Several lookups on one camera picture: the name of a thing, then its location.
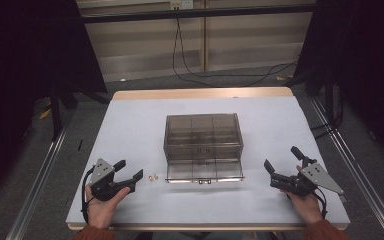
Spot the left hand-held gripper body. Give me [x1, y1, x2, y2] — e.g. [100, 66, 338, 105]
[89, 158, 136, 202]

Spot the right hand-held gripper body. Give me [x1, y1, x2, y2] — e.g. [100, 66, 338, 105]
[269, 157, 348, 203]

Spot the transparent drawer with compartments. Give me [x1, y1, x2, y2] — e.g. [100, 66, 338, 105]
[165, 158, 246, 185]

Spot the smoky transparent drawer box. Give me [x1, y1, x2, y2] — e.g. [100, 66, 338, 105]
[162, 112, 245, 168]

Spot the person's right hand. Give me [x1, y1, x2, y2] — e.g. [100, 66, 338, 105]
[279, 165, 325, 226]

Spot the person's left hand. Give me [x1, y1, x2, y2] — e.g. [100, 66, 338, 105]
[84, 184, 132, 230]

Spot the white table mat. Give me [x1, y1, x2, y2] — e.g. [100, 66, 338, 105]
[65, 95, 351, 226]

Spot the black metal stand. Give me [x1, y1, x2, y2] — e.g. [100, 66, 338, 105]
[304, 64, 345, 129]
[49, 78, 79, 142]

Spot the black curtain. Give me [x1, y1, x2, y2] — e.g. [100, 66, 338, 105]
[0, 0, 108, 209]
[292, 0, 384, 169]

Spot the black horizontal bar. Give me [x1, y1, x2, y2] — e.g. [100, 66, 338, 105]
[79, 3, 317, 25]

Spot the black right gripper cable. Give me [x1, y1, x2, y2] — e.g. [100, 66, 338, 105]
[314, 187, 329, 220]

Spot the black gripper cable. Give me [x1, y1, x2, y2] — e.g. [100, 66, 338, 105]
[314, 187, 329, 220]
[81, 165, 96, 225]

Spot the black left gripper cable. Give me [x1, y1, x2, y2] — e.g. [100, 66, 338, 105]
[81, 165, 96, 225]

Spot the black floor cable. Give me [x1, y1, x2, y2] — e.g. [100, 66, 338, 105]
[309, 86, 345, 140]

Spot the metal floor rail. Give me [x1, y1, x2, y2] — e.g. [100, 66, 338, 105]
[5, 105, 78, 240]
[309, 97, 384, 240]

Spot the black wall cable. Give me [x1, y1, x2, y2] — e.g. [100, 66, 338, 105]
[171, 7, 300, 88]

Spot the white wall socket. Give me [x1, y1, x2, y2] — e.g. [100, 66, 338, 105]
[169, 0, 194, 11]

